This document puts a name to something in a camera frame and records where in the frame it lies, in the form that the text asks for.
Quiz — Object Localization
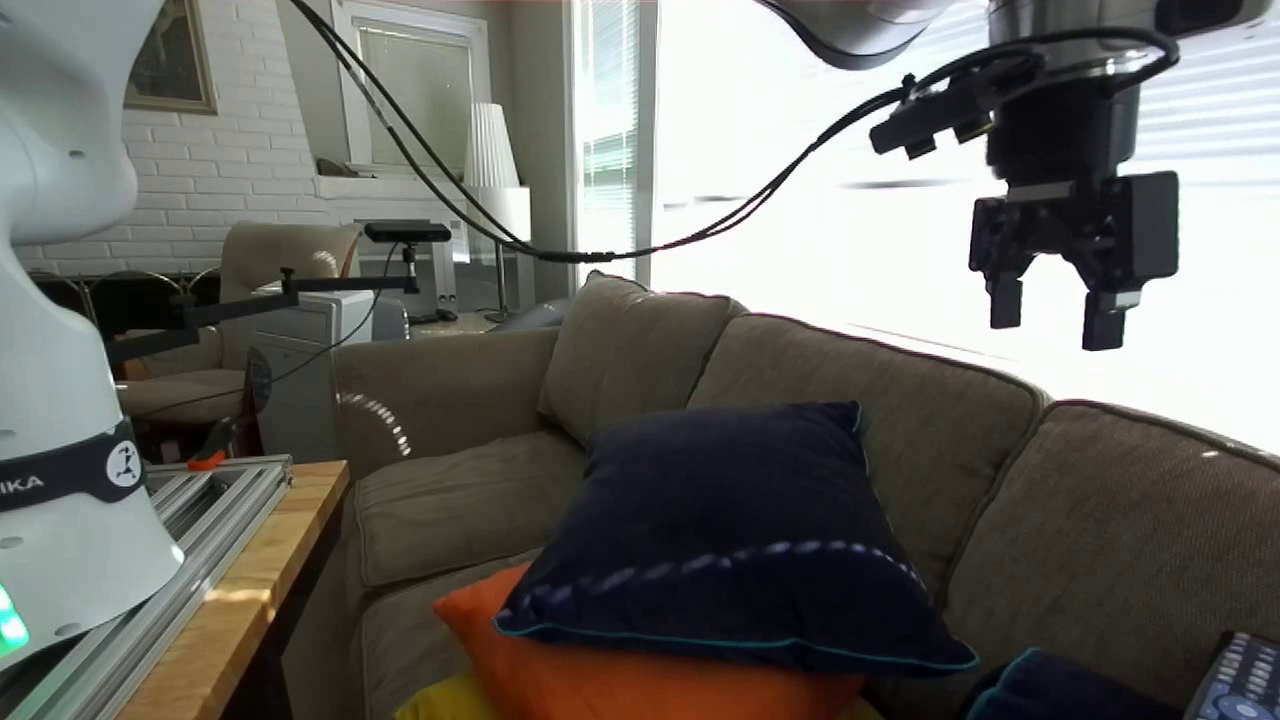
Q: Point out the large navy blue pillow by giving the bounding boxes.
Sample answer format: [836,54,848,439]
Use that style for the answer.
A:
[491,395,978,680]

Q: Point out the yellow pillow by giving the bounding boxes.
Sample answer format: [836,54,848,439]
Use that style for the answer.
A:
[391,667,503,720]

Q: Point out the orange pillow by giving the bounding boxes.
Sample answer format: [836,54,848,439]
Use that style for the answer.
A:
[430,558,871,720]

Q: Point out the black camera on stand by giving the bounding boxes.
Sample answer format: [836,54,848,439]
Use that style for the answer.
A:
[112,216,456,365]

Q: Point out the grey fabric sofa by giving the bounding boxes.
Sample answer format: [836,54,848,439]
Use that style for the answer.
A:
[275,272,1280,720]

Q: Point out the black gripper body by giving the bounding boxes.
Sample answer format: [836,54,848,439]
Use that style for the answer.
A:
[968,84,1184,301]

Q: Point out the black remote with pale buttons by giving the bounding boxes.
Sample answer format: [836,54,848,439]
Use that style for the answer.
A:
[1180,626,1280,720]

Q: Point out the beige armchair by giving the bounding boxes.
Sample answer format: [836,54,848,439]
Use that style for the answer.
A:
[115,216,372,433]

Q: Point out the small navy pillow teal piping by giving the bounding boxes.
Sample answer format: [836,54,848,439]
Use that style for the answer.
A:
[964,644,1184,720]

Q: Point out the black cable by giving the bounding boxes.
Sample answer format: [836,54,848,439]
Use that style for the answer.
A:
[323,0,935,262]
[287,0,1184,268]

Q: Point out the grey metal cabinet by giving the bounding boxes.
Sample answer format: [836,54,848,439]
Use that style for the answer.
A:
[242,287,412,465]

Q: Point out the wooden table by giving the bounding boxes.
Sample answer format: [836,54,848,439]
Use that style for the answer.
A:
[115,454,355,720]

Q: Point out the bright window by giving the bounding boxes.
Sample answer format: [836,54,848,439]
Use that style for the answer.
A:
[572,0,1280,454]

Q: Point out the white table lamp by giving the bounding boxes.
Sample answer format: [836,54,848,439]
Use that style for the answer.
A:
[456,100,534,317]

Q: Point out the grey sofa back cushion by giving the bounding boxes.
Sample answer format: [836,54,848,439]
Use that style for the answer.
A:
[534,272,753,454]
[935,395,1280,713]
[683,311,1052,603]

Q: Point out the framed wall picture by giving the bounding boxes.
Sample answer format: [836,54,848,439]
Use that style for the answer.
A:
[119,0,219,114]

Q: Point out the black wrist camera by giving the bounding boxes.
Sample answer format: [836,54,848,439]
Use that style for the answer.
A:
[868,47,1052,162]

